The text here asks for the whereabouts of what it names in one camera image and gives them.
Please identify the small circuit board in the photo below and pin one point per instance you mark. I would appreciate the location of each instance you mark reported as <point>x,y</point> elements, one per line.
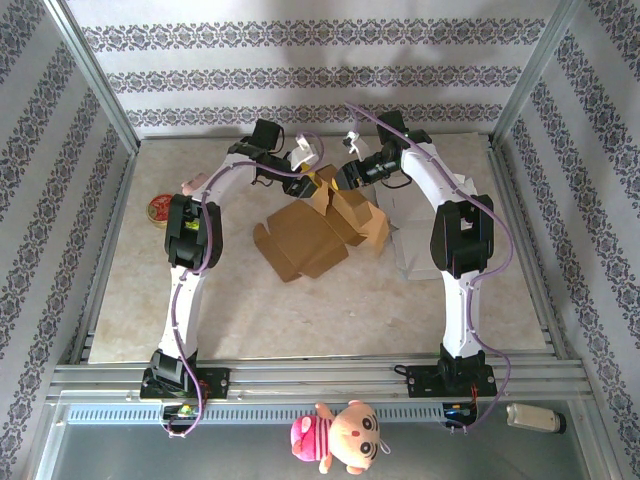
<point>459,411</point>
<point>182,411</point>

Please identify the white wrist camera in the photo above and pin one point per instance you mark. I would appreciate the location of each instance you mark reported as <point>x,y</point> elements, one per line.
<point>354,141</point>
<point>304,152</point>

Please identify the aluminium side rail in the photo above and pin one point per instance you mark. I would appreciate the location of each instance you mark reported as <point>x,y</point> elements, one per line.
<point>527,250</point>
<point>107,240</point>

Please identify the aluminium frame post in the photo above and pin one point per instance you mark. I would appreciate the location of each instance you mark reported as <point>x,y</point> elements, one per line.
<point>95,80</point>
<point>535,75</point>

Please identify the pink plush doll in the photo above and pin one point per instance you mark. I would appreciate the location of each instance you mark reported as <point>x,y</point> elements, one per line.
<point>350,435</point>

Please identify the red round tin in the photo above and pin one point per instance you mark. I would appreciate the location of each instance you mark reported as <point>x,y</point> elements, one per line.
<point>157,210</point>

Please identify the aluminium mounting rail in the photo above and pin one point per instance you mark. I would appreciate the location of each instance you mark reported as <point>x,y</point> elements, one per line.
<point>320,382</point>

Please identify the small pink box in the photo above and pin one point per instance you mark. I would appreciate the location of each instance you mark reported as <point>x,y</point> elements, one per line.
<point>196,182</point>

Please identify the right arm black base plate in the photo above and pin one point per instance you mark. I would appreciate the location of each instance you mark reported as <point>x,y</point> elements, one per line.
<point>422,382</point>

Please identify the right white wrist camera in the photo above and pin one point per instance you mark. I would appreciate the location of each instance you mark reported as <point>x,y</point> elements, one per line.
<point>354,141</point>

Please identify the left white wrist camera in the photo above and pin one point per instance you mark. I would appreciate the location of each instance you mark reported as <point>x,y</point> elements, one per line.
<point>304,152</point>

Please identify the brown cardboard box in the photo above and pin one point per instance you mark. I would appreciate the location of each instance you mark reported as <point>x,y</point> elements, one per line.
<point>305,235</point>

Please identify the white and teal paper box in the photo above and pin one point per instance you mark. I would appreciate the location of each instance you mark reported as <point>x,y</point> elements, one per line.
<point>415,250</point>

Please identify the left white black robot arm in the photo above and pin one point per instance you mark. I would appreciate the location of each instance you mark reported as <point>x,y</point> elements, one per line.
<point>182,310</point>

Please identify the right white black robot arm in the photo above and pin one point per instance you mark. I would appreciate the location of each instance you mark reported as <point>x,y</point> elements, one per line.
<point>460,310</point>

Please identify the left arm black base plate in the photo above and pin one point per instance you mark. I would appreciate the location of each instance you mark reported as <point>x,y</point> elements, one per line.
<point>215,382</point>

